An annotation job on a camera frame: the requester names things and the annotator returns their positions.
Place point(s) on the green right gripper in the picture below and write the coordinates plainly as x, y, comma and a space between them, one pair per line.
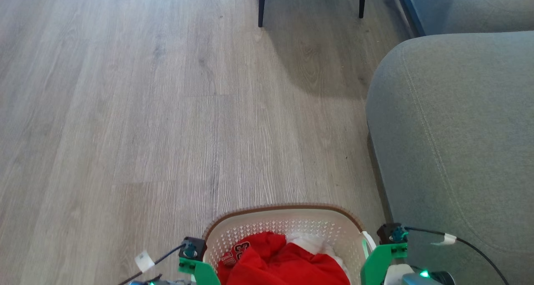
375, 264

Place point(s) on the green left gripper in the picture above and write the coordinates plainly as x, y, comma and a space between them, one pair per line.
204, 274

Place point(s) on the cream plastic laundry basket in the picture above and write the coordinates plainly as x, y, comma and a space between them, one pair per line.
283, 218

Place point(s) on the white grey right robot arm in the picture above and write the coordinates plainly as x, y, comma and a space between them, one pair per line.
413, 276

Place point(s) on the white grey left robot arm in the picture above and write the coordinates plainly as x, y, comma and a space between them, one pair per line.
167, 282

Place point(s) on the white garment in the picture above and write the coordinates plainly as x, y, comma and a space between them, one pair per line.
308, 241

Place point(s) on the red printed garment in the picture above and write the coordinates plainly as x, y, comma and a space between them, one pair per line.
288, 264

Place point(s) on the grey fabric sofa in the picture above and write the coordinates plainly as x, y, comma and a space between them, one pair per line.
459, 151

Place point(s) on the grey sofa section dark base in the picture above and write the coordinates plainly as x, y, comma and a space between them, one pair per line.
471, 5

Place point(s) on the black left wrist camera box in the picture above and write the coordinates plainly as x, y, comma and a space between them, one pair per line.
194, 247

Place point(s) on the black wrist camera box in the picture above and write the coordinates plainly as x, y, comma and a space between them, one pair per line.
390, 234
194, 247

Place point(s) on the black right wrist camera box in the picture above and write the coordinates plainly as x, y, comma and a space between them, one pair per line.
390, 234

